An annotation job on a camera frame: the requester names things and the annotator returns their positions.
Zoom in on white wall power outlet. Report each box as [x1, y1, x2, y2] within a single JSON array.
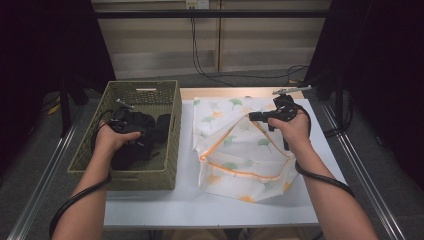
[[185, 0, 210, 10]]

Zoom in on yellow floor cable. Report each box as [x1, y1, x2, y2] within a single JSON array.
[[46, 96, 62, 116]]

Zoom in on black floor cables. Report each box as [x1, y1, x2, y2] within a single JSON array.
[[323, 98, 354, 138]]

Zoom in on black stand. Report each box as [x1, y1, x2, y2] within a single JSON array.
[[334, 73, 346, 132], [58, 76, 89, 138]]

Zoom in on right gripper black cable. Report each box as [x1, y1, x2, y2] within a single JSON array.
[[293, 102, 356, 198]]

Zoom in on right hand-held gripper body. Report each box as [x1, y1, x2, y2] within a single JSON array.
[[270, 85, 313, 122]]

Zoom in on metal floor rail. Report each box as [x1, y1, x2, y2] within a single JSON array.
[[321, 103, 406, 240], [6, 106, 84, 240]]

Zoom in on white table cover sheet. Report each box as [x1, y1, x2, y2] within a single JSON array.
[[103, 98, 348, 230]]

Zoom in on black curtain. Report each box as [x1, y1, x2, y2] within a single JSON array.
[[0, 0, 116, 174], [304, 0, 424, 191]]

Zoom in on black horizontal frame bar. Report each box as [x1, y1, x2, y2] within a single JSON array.
[[94, 9, 334, 19]]

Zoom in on person's left hand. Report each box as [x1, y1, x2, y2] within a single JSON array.
[[91, 123, 142, 164]]

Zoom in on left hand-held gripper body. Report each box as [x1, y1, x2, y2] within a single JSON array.
[[108, 98, 136, 134]]

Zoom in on person's right hand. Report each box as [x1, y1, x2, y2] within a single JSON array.
[[268, 109, 311, 155]]

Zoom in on green woven basket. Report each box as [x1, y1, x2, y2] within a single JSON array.
[[67, 79, 183, 192]]

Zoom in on black wall cable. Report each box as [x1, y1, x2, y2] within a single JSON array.
[[193, 17, 309, 80], [190, 17, 236, 88]]

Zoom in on white leaf-print mesh laundry bag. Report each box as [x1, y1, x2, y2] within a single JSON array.
[[192, 95, 301, 204]]

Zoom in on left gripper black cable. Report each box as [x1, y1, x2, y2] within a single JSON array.
[[49, 109, 115, 239]]

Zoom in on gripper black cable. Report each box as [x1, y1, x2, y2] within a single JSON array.
[[49, 109, 115, 239], [293, 102, 356, 198]]

